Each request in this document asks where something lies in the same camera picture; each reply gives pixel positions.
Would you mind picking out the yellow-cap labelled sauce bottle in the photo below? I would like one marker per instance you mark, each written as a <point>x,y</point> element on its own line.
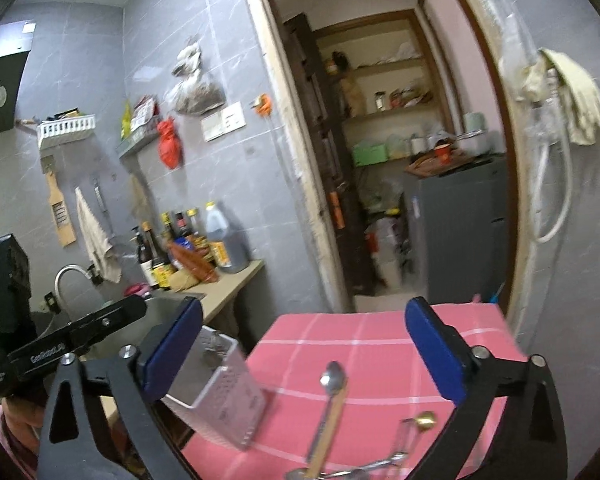
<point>194,220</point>

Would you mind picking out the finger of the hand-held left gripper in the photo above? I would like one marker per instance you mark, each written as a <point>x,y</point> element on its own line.
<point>110,317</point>

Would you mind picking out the black range hood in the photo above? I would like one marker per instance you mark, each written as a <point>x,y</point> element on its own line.
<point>0,75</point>

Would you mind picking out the beige food bag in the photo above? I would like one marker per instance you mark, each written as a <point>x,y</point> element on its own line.
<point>182,280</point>

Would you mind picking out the clear bag of dried goods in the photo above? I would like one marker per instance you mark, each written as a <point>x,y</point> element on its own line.
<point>195,95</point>

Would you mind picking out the wooden cutting board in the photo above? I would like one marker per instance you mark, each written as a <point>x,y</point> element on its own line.
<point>425,167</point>

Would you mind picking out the wooden pantry shelving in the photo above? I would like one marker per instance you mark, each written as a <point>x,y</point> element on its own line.
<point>390,115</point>

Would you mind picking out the pink checked tablecloth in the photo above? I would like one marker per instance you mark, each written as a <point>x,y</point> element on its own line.
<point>370,340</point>

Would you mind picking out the white wall basket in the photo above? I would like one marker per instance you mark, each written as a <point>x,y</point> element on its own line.
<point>65,130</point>

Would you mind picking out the white pot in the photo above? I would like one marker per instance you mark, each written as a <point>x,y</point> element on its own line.
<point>470,145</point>

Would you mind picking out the yellow packet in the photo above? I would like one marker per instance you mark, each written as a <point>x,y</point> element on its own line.
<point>126,120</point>

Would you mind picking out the red-brown sauce pouch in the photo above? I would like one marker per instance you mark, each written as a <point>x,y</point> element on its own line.
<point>192,262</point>

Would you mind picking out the beige hanging towel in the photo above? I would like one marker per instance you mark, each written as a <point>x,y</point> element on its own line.
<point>97,245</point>

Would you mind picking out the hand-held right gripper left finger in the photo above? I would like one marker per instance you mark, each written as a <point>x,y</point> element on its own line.
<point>172,350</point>

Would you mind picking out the dark brown door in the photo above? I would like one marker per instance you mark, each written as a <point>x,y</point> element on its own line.
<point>340,170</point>

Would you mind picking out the brown hanging loofah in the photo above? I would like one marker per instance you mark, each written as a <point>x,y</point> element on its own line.
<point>140,200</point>

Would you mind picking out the white perforated utensil holder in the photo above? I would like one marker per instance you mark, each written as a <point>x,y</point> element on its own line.
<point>225,390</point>

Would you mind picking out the green box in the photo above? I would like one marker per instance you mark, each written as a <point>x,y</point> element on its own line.
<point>370,154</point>

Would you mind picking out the soy sauce bottle yellow label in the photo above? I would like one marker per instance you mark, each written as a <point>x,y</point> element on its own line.
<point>159,265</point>

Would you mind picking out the beige rubber gloves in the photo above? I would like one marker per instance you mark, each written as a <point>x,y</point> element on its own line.
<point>580,95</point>

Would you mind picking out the hanging metal utensil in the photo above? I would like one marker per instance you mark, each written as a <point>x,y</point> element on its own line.
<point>99,200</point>

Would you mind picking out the grey wall shelf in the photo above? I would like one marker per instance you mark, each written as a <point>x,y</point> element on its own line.
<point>135,144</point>

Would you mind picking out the metal spoon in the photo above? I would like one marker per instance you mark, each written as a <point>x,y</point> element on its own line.
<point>332,377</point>

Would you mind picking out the person's left forearm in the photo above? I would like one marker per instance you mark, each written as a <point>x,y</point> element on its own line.
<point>0,440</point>

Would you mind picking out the glass jar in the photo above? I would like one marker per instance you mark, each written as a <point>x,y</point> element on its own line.
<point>380,101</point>

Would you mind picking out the grey fridge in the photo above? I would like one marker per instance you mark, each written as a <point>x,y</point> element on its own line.
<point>460,230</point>

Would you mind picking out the red-cap sauce bottle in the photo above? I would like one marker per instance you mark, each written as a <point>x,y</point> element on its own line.
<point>182,227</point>

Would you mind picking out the white sack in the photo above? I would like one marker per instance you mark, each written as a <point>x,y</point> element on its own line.
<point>390,260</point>

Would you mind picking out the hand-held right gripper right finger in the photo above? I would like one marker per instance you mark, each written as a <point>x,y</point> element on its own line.
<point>435,355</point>

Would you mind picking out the large dark vinegar jug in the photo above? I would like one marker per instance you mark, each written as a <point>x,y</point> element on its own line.
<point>227,245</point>

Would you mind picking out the black wall hook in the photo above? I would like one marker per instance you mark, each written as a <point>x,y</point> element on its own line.
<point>95,275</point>

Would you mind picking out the wooden stick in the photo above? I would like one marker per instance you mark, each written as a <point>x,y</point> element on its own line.
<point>26,123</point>

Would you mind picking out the red cup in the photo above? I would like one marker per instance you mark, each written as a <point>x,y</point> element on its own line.
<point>441,154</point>

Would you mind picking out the pale green container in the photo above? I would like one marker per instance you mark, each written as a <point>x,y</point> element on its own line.
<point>474,122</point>

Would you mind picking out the brown paper bag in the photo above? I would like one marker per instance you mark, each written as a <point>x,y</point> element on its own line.
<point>354,92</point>

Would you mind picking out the pink scrubber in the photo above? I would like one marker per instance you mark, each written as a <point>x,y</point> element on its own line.
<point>136,290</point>

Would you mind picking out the red white packet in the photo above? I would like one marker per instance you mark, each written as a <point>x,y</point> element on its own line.
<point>144,112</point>

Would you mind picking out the red plastic bag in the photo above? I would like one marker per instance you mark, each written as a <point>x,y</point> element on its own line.
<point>170,147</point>

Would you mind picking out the white grey hanging bag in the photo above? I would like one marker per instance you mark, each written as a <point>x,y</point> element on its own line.
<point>187,60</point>

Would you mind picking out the wooden grater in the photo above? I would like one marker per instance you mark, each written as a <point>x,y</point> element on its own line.
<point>60,210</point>

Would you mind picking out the orange plug adapter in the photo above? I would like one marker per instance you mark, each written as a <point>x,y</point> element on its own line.
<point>262,105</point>

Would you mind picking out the slim yellow-cap bottle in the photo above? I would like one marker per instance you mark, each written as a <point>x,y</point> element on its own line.
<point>168,225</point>

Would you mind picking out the small brass-head ladle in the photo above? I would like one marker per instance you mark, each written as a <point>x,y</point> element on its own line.
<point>426,419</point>

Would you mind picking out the stainless steel sink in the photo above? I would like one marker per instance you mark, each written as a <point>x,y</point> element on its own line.
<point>152,317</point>

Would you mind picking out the dark pump bottle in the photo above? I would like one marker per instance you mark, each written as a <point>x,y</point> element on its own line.
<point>141,260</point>

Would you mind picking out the white wall socket panel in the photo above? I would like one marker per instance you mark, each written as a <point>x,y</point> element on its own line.
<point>225,121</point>

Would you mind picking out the chrome faucet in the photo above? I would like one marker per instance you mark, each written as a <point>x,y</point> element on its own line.
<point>67,271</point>

